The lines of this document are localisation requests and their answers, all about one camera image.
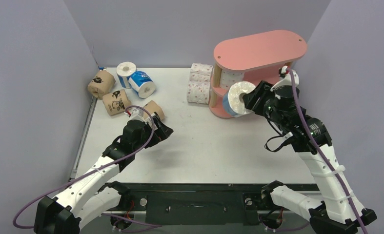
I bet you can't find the brown roll with barcode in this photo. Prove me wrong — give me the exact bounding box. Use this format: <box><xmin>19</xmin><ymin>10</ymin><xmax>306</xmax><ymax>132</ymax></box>
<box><xmin>143</xmin><ymin>100</ymin><xmax>165</xmax><ymax>120</ymax></box>

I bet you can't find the upper floral paper roll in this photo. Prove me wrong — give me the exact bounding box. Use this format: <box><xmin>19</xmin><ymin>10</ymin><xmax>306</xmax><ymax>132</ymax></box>
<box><xmin>189</xmin><ymin>63</ymin><xmax>213</xmax><ymax>82</ymax></box>

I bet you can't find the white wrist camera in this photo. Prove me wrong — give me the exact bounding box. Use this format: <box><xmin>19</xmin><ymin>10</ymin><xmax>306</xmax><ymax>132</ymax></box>
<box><xmin>129</xmin><ymin>108</ymin><xmax>149</xmax><ymax>122</ymax></box>
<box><xmin>270</xmin><ymin>65</ymin><xmax>299</xmax><ymax>92</ymax></box>

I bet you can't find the upright blue white roll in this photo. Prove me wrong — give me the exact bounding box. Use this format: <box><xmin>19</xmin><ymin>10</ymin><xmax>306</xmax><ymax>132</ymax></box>
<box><xmin>116</xmin><ymin>61</ymin><xmax>137</xmax><ymax>88</ymax></box>

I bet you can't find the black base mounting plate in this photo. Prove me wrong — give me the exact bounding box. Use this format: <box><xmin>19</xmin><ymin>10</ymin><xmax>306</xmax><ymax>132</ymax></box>
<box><xmin>96</xmin><ymin>182</ymin><xmax>294</xmax><ymax>227</ymax></box>

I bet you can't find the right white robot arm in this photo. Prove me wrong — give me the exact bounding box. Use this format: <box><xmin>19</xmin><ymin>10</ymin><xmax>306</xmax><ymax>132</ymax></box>
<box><xmin>239</xmin><ymin>81</ymin><xmax>377</xmax><ymax>234</ymax></box>

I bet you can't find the brown roll black print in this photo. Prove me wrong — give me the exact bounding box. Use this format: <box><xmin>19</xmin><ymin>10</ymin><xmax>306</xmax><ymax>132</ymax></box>
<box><xmin>87</xmin><ymin>70</ymin><xmax>115</xmax><ymax>99</ymax></box>

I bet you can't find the lying blue white roll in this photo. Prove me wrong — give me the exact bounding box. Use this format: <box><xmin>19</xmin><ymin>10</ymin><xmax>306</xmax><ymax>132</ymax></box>
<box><xmin>128</xmin><ymin>71</ymin><xmax>156</xmax><ymax>98</ymax></box>

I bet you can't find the lower floral paper roll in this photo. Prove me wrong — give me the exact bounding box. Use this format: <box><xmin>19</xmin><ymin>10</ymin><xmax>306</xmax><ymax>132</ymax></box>
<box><xmin>186</xmin><ymin>80</ymin><xmax>210</xmax><ymax>104</ymax></box>

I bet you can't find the floral paper roll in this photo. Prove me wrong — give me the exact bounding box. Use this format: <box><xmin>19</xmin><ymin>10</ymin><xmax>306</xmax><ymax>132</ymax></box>
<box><xmin>189</xmin><ymin>63</ymin><xmax>213</xmax><ymax>82</ymax></box>
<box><xmin>186</xmin><ymin>80</ymin><xmax>210</xmax><ymax>104</ymax></box>

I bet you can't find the pink three-tier shelf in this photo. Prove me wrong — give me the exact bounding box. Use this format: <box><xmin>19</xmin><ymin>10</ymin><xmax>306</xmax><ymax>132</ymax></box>
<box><xmin>209</xmin><ymin>30</ymin><xmax>307</xmax><ymax>118</ymax></box>

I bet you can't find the floral roll on shelf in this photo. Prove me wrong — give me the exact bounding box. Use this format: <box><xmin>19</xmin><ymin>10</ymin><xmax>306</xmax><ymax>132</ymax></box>
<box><xmin>219</xmin><ymin>70</ymin><xmax>244</xmax><ymax>90</ymax></box>

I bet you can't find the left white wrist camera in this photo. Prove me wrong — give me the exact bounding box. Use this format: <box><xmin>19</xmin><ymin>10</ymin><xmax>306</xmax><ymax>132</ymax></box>
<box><xmin>129</xmin><ymin>108</ymin><xmax>149</xmax><ymax>122</ymax></box>

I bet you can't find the brown roll cartoon print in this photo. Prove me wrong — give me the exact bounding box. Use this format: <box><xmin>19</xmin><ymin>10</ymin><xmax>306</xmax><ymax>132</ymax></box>
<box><xmin>102</xmin><ymin>89</ymin><xmax>132</xmax><ymax>116</ymax></box>

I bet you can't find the blue paper roll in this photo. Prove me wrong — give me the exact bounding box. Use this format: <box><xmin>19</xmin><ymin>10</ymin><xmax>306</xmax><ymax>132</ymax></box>
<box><xmin>222</xmin><ymin>81</ymin><xmax>256</xmax><ymax>117</ymax></box>

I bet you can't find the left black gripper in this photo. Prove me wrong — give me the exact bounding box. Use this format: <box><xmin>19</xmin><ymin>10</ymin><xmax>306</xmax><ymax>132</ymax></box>
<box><xmin>133</xmin><ymin>116</ymin><xmax>173</xmax><ymax>152</ymax></box>

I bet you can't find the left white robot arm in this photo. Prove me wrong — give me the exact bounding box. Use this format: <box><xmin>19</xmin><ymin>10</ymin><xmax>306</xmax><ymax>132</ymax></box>
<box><xmin>33</xmin><ymin>116</ymin><xmax>174</xmax><ymax>234</ymax></box>

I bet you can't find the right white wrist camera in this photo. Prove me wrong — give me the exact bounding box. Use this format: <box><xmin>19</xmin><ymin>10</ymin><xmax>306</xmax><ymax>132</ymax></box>
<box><xmin>270</xmin><ymin>65</ymin><xmax>299</xmax><ymax>92</ymax></box>

